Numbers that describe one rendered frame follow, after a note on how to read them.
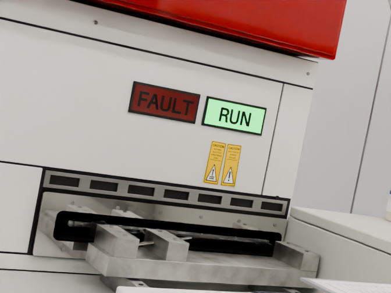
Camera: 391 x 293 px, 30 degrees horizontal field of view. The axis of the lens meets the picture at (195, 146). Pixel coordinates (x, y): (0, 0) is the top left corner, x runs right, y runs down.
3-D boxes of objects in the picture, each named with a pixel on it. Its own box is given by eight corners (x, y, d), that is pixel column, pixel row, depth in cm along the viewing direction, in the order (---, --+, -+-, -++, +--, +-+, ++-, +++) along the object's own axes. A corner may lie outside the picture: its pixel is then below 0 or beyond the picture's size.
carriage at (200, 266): (84, 261, 107) (88, 242, 106) (284, 274, 124) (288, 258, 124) (104, 277, 100) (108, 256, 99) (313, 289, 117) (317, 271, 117)
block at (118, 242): (93, 242, 107) (96, 222, 107) (114, 243, 108) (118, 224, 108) (113, 257, 100) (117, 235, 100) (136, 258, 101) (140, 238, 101)
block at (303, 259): (272, 256, 123) (275, 239, 122) (288, 258, 124) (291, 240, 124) (300, 270, 116) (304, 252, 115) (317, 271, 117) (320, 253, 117)
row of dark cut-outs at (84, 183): (42, 186, 106) (45, 169, 106) (283, 214, 128) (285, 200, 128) (43, 186, 106) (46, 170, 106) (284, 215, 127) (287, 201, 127)
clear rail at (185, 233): (63, 226, 110) (64, 217, 110) (266, 245, 128) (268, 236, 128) (66, 228, 108) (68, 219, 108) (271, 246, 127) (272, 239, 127)
